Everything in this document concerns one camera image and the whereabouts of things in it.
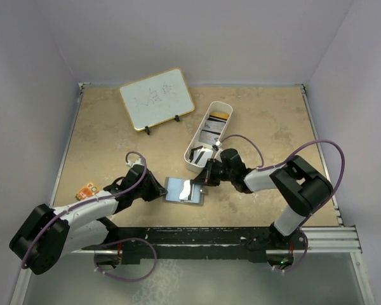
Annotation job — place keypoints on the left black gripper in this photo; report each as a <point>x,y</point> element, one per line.
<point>156,190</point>

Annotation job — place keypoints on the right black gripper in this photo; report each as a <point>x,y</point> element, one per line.
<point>206,176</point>

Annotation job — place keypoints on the grey card holder wallet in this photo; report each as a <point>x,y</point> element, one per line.
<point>174,187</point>

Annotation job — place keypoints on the white oblong plastic tray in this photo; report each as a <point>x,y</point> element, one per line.
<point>197,153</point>

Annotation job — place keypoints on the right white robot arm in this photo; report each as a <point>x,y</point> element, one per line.
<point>300,184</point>

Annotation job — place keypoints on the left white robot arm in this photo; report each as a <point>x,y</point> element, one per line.
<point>49,233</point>

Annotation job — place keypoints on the orange card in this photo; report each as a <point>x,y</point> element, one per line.
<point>89,190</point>

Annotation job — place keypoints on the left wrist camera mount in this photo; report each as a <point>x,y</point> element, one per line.
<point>139,161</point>

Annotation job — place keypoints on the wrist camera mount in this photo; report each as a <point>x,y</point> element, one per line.
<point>217,146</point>
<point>139,161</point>

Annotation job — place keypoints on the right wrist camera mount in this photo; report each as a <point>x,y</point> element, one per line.
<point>217,146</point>

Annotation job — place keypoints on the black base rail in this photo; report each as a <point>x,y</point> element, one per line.
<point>251,244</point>

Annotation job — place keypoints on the small whiteboard wooden frame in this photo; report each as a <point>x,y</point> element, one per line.
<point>156,99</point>

